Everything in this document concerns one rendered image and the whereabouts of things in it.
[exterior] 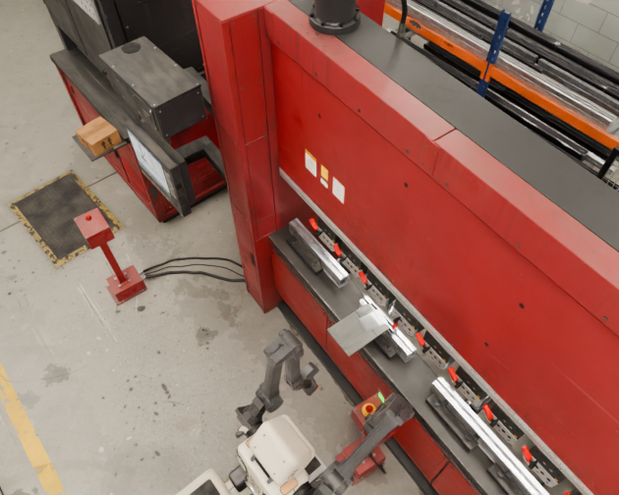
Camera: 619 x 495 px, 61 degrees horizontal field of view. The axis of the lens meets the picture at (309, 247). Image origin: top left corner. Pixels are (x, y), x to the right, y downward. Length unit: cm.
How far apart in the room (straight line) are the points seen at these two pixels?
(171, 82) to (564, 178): 167
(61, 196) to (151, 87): 264
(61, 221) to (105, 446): 196
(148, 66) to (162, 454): 230
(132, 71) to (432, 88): 140
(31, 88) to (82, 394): 349
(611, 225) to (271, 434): 135
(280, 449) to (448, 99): 138
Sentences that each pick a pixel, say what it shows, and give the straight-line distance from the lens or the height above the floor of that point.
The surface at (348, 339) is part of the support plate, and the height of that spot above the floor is 100.
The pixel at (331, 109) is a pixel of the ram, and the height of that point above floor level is 206.
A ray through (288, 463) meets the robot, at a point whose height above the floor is 138.
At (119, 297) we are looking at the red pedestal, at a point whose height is 7.
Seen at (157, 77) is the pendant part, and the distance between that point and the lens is 258.
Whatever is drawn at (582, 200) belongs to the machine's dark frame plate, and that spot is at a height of 230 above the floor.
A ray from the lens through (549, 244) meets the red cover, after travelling 155.
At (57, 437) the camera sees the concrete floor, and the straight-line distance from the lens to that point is 390.
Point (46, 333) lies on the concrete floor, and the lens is 426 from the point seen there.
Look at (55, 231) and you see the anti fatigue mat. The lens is 477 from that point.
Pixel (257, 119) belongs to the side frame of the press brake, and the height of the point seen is 177.
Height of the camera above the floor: 341
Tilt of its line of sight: 54 degrees down
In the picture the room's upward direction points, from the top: straight up
